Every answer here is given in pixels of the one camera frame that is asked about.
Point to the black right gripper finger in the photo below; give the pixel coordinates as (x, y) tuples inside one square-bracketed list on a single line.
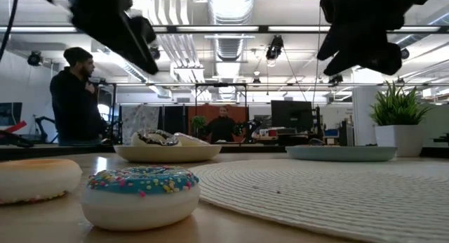
[(379, 58), (336, 43)]

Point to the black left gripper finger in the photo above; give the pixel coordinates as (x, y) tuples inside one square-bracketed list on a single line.
[(145, 29), (122, 39)]

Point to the chocolate frosted donut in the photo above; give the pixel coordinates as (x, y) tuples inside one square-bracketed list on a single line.
[(154, 137)]

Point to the yellow-topped cream donut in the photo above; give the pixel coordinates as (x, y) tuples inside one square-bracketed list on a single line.
[(193, 140)]

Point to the background black robot arm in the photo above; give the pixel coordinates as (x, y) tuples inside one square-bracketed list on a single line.
[(43, 129)]

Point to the white column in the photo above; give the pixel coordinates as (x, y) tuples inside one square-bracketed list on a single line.
[(365, 116)]

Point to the green plant in white pot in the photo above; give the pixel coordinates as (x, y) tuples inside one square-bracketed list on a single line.
[(400, 137)]

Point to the black ceiling spotlight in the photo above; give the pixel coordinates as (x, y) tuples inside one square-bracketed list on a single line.
[(35, 58)]

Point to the large black monitor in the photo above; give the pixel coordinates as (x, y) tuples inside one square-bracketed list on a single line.
[(291, 114)]

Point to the person in dark clothes standing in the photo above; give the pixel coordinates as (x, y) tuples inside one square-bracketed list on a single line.
[(73, 109)]

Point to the blue round plate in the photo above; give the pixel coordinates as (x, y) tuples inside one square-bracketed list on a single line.
[(340, 154)]

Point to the small background plant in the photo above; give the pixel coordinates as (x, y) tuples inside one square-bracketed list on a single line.
[(199, 123)]

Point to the cream round plate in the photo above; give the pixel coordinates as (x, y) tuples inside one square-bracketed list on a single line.
[(168, 153)]

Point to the person in black behind table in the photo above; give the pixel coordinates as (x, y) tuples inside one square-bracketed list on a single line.
[(221, 129)]

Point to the white round woven placemat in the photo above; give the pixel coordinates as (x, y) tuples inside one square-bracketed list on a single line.
[(333, 194)]

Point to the blue sprinkle iced donut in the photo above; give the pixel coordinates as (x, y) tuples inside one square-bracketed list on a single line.
[(140, 201)]

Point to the orange donut with sprinkles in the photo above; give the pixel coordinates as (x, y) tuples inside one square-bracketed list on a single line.
[(35, 180)]

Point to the black overhead camera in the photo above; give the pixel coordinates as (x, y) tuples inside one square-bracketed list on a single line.
[(274, 48)]

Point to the silver ceiling duct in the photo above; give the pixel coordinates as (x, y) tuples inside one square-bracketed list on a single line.
[(229, 11)]

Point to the orange partition wall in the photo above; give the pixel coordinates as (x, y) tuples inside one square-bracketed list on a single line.
[(242, 113)]

